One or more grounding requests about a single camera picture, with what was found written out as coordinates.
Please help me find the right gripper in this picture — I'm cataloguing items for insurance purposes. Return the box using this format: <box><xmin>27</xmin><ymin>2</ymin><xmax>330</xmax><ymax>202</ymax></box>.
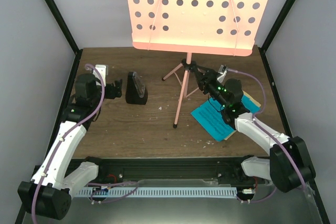
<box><xmin>194</xmin><ymin>66</ymin><xmax>228</xmax><ymax>109</ymax></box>

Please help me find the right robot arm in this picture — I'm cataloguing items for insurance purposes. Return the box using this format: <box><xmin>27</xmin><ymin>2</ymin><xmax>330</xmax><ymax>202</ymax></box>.
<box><xmin>190</xmin><ymin>63</ymin><xmax>316</xmax><ymax>193</ymax></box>

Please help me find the blue sheet music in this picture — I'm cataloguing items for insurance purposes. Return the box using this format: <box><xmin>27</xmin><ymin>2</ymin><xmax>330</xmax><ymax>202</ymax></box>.
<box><xmin>191</xmin><ymin>91</ymin><xmax>259</xmax><ymax>142</ymax></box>

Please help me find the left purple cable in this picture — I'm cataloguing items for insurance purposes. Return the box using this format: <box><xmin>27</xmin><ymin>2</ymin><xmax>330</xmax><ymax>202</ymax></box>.
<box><xmin>30</xmin><ymin>63</ymin><xmax>106</xmax><ymax>224</ymax></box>

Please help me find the black metronome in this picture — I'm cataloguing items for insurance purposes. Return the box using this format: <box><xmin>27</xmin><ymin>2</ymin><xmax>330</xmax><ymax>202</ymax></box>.
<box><xmin>125</xmin><ymin>72</ymin><xmax>148</xmax><ymax>105</ymax></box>

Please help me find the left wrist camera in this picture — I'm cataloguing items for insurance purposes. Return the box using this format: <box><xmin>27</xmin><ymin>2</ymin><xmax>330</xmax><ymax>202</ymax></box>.
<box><xmin>93</xmin><ymin>65</ymin><xmax>108</xmax><ymax>87</ymax></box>

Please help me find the light blue slotted cable duct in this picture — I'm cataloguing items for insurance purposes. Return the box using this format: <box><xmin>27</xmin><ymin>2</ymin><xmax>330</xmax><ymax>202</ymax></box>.
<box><xmin>75</xmin><ymin>187</ymin><xmax>238</xmax><ymax>198</ymax></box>

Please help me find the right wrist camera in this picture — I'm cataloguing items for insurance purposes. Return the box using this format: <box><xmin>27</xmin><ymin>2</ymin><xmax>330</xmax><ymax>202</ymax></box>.
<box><xmin>217</xmin><ymin>65</ymin><xmax>227</xmax><ymax>83</ymax></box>

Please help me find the right black frame post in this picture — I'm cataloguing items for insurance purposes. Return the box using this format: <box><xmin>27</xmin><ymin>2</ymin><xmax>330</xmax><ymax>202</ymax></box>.
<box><xmin>261</xmin><ymin>0</ymin><xmax>312</xmax><ymax>51</ymax></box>

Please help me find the black frame post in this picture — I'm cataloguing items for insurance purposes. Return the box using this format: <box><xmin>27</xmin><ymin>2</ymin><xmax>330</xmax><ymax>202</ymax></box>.
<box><xmin>28</xmin><ymin>0</ymin><xmax>80</xmax><ymax>54</ymax></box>
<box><xmin>261</xmin><ymin>0</ymin><xmax>312</xmax><ymax>51</ymax></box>

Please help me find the pink music stand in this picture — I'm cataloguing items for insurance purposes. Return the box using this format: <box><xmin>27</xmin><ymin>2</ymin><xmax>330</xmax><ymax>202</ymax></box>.
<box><xmin>122</xmin><ymin>0</ymin><xmax>279</xmax><ymax>129</ymax></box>

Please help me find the yellow sheet music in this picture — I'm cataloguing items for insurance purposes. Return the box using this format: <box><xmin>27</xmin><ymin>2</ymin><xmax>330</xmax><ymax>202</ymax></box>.
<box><xmin>223</xmin><ymin>90</ymin><xmax>261</xmax><ymax>141</ymax></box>

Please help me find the left black frame post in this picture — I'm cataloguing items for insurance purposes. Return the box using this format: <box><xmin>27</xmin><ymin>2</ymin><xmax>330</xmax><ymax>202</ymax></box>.
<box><xmin>28</xmin><ymin>0</ymin><xmax>80</xmax><ymax>54</ymax></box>

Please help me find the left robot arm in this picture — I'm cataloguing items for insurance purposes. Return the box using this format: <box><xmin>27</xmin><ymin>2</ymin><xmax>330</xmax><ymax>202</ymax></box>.
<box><xmin>18</xmin><ymin>73</ymin><xmax>122</xmax><ymax>222</ymax></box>

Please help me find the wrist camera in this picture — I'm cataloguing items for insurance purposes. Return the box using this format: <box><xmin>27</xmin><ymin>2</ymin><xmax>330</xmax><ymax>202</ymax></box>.
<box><xmin>93</xmin><ymin>65</ymin><xmax>108</xmax><ymax>87</ymax></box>
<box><xmin>217</xmin><ymin>65</ymin><xmax>227</xmax><ymax>83</ymax></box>

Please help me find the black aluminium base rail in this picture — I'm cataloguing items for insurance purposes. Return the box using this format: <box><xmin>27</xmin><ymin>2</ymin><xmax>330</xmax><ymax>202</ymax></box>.
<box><xmin>34</xmin><ymin>157</ymin><xmax>312</xmax><ymax>185</ymax></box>

